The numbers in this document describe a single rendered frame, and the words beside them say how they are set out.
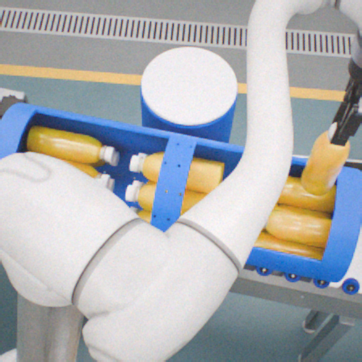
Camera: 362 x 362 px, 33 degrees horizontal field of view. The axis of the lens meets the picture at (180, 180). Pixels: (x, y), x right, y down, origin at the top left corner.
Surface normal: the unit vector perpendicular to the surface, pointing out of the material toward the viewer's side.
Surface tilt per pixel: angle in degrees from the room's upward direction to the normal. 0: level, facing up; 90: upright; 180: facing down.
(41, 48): 0
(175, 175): 12
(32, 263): 63
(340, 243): 43
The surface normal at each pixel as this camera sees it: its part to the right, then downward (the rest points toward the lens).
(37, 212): -0.20, -0.27
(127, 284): 0.02, -0.22
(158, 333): 0.34, 0.15
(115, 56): 0.03, -0.47
